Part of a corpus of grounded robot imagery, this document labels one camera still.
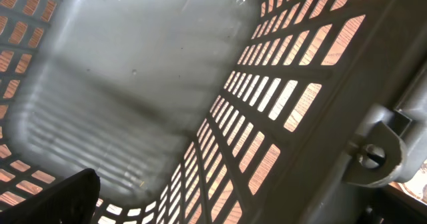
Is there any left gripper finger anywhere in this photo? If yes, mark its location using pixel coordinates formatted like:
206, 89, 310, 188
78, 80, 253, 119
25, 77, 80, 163
1, 168, 101, 224

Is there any grey plastic mesh basket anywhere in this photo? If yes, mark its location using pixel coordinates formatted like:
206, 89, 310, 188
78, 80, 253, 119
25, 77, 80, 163
1, 0, 426, 223

